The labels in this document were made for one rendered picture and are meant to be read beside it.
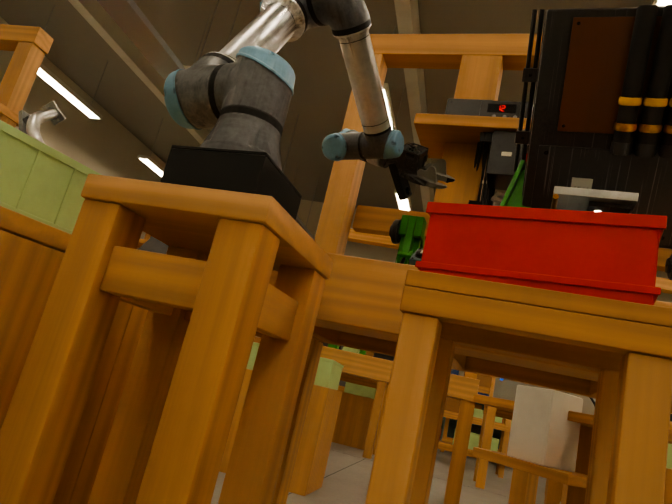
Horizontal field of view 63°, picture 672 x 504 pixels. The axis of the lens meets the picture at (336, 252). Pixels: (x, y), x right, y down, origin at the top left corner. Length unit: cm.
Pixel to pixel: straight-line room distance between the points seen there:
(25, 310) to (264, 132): 55
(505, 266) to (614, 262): 14
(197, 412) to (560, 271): 51
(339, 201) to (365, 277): 79
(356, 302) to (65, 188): 67
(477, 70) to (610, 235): 136
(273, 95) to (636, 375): 70
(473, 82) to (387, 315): 113
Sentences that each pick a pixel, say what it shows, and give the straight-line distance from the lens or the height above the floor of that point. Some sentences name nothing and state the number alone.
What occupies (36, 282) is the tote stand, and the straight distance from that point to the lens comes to 117.
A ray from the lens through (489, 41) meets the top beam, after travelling 215.
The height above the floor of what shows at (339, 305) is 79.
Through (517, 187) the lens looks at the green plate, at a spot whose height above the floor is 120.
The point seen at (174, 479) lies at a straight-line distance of 76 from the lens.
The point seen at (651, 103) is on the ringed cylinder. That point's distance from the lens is 135.
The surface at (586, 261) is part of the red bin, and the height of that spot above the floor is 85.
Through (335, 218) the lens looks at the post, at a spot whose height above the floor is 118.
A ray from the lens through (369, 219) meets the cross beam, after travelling 197.
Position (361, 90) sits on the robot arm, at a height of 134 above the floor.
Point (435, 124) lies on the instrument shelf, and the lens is 185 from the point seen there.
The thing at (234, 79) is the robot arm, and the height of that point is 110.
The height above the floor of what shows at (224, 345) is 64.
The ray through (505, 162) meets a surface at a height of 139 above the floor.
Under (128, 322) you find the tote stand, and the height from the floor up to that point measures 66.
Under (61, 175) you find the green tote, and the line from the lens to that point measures 131.
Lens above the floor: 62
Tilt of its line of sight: 14 degrees up
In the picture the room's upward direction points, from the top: 13 degrees clockwise
